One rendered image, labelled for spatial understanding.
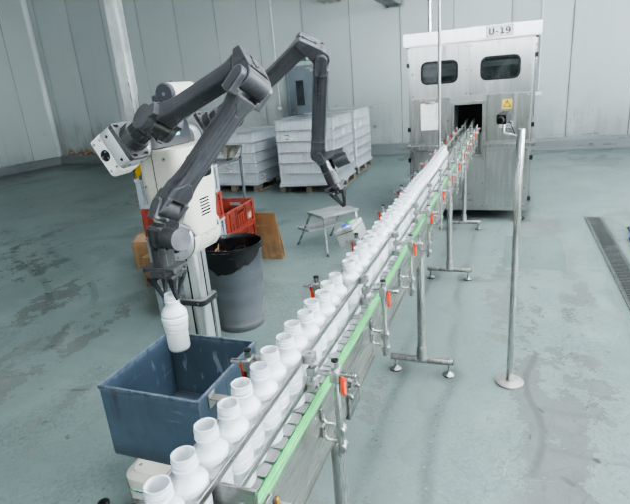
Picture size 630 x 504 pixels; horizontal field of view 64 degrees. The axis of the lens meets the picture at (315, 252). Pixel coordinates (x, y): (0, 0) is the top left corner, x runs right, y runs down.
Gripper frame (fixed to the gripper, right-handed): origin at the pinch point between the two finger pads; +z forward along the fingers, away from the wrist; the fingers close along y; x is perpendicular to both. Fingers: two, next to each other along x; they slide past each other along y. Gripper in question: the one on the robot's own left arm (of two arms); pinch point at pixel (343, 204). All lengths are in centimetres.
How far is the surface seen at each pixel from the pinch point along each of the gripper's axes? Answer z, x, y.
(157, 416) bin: 21, 29, -105
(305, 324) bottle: 10, -18, -97
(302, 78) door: -189, 344, 956
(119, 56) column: -356, 592, 700
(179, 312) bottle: 0, 20, -91
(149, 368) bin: 15, 45, -86
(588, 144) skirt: 182, -160, 957
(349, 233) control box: 10.2, -1.5, -10.2
